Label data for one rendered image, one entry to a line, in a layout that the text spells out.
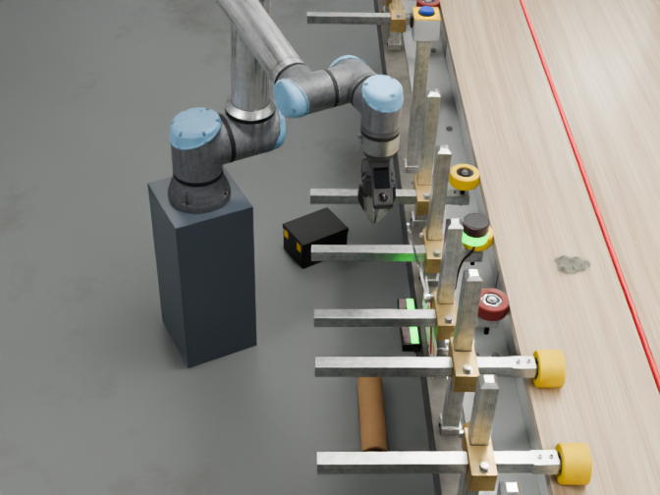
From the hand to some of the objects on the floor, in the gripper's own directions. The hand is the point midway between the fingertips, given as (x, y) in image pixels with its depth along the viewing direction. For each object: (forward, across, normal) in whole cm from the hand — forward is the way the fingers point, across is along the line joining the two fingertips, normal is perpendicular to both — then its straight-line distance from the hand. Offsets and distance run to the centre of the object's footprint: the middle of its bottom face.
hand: (374, 220), depth 251 cm
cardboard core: (+97, -5, -17) cm, 98 cm away
